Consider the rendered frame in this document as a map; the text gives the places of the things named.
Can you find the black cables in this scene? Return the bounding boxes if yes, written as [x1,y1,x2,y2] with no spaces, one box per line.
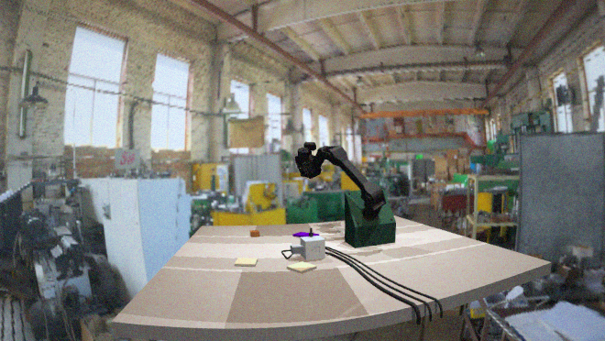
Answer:
[281,244,443,322]

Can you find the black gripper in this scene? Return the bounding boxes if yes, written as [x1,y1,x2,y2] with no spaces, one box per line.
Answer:
[303,142,316,160]

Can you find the purple rectangular block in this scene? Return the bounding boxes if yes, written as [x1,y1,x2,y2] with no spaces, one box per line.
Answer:
[292,232,319,237]

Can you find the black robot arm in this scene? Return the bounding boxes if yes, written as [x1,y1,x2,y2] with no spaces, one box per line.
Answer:
[295,145,386,221]

